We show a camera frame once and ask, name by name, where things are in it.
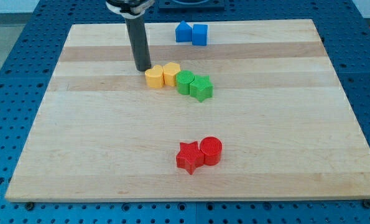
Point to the yellow heart block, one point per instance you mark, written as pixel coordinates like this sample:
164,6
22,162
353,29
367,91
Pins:
155,77

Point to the blue triangle block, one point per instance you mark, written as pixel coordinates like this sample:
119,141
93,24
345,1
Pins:
183,32

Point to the green star block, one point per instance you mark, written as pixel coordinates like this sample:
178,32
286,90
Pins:
201,88

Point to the green cylinder block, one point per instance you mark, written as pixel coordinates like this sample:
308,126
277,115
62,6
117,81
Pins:
183,80

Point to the red cylinder block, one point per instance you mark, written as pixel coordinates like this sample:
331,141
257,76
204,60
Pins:
212,148

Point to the yellow pentagon block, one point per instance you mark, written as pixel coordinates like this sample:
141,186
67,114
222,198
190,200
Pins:
169,71

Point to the red star block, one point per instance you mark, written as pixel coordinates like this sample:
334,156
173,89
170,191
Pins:
189,157

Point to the blue cube block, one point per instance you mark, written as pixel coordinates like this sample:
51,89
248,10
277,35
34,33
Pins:
199,34

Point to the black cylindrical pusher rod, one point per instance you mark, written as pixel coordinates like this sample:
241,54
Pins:
139,44

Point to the wooden board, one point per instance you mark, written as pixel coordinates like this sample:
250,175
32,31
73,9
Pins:
278,107

